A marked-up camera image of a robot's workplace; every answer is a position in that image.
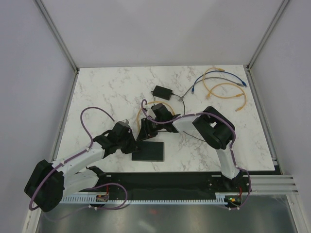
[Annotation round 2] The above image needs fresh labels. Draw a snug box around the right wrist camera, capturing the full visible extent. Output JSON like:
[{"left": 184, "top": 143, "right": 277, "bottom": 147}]
[{"left": 145, "top": 108, "right": 156, "bottom": 118}]

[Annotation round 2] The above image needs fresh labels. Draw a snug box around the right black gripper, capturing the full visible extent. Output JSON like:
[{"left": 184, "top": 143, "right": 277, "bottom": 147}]
[{"left": 137, "top": 118, "right": 164, "bottom": 142}]

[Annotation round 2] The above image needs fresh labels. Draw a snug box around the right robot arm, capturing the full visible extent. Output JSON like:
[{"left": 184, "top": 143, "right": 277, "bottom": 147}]
[{"left": 137, "top": 100, "right": 240, "bottom": 191}]

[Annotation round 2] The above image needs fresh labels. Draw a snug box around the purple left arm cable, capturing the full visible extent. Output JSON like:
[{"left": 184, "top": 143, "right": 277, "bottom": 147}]
[{"left": 28, "top": 106, "right": 129, "bottom": 223}]

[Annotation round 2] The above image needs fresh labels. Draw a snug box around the black network switch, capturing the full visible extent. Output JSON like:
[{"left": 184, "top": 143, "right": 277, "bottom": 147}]
[{"left": 132, "top": 141, "right": 164, "bottom": 162}]

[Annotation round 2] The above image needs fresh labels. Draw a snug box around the black power adapter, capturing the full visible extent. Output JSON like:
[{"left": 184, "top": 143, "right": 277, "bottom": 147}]
[{"left": 152, "top": 85, "right": 173, "bottom": 100}]

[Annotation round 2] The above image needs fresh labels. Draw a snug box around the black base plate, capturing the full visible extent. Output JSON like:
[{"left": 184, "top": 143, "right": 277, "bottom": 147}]
[{"left": 77, "top": 171, "right": 251, "bottom": 202}]

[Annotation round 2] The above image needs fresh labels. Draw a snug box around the white slotted cable duct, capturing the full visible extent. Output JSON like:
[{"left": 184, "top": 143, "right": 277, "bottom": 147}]
[{"left": 60, "top": 192, "right": 227, "bottom": 205}]

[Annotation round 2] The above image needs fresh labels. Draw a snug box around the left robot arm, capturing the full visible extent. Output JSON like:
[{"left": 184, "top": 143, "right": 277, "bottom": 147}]
[{"left": 24, "top": 121, "right": 138, "bottom": 212}]

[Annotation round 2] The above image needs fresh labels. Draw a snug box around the aluminium frame rail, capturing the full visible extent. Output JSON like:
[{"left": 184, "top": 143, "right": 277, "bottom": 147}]
[{"left": 34, "top": 173, "right": 299, "bottom": 195}]

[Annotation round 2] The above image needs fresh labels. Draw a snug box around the black power cord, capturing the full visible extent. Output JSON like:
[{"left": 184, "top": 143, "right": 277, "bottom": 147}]
[{"left": 150, "top": 93, "right": 209, "bottom": 143}]

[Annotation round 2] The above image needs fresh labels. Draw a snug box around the blue ethernet cable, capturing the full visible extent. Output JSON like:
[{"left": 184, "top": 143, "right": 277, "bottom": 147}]
[{"left": 190, "top": 71, "right": 248, "bottom": 94}]

